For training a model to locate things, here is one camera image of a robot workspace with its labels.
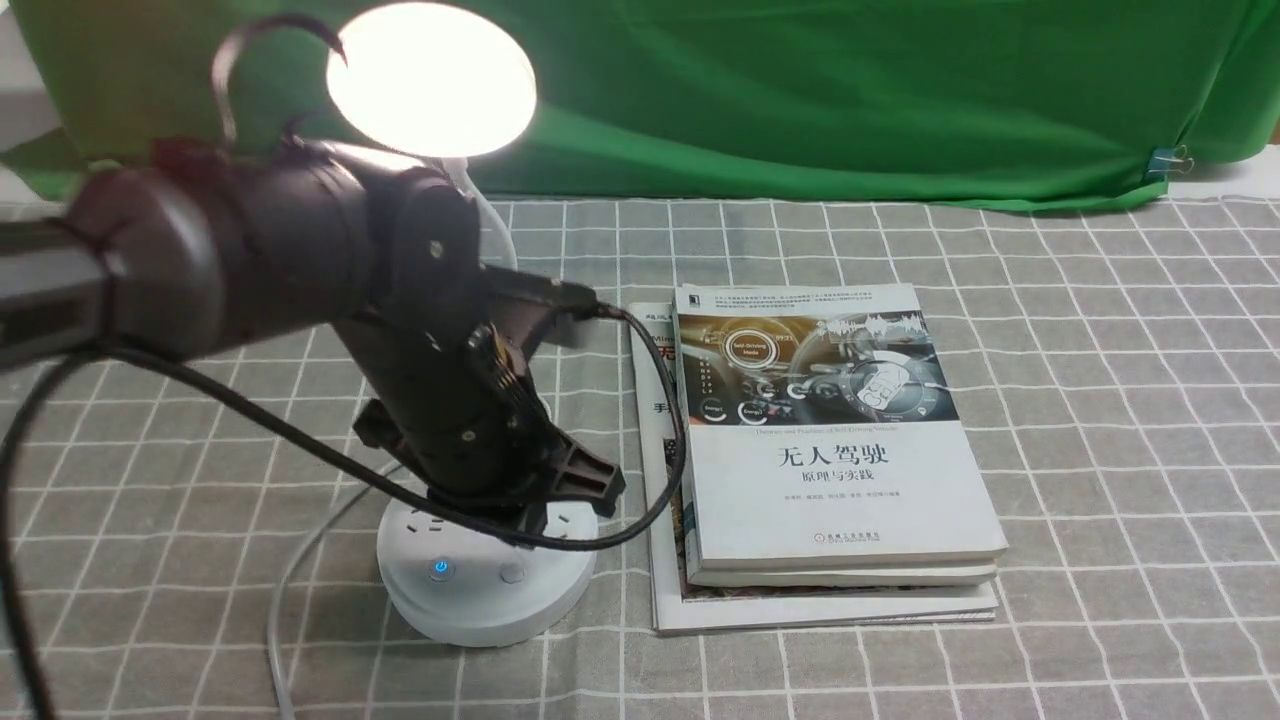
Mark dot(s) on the white desk lamp with sockets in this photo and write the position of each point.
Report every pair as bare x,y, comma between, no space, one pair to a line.
433,79

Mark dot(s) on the bottom white magazine book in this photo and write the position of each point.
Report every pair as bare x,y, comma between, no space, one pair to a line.
679,608

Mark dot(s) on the blue binder clip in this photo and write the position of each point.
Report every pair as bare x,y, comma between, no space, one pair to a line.
1165,162

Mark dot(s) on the green backdrop cloth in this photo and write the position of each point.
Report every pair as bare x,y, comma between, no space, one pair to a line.
1017,105

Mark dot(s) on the middle white book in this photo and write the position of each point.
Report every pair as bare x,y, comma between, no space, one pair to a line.
850,574

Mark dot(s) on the white self-driving textbook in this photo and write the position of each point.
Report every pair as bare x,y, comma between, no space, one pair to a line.
807,355

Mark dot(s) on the grey checked tablecloth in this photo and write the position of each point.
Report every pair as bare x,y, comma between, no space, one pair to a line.
1117,376

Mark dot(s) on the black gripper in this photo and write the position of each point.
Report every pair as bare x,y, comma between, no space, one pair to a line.
454,402

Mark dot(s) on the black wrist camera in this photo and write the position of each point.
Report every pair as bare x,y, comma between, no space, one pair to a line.
533,310

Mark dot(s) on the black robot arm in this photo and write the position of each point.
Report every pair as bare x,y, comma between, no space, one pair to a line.
200,254

